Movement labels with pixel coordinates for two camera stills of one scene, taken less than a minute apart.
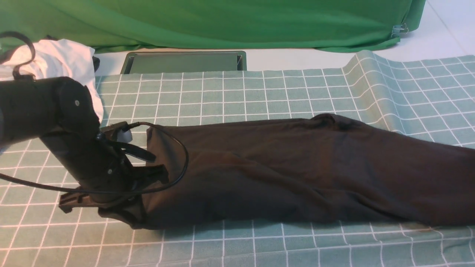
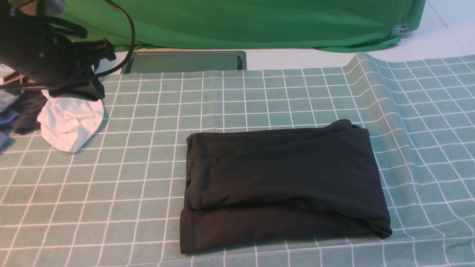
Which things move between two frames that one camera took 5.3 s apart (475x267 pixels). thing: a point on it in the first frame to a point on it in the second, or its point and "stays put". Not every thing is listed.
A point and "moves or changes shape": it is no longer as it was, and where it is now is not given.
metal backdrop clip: [397, 29] stays put
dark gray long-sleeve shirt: [300, 171] moves or changes shape
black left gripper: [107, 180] to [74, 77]
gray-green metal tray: [169, 62] stays put
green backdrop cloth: [352, 25] stays put
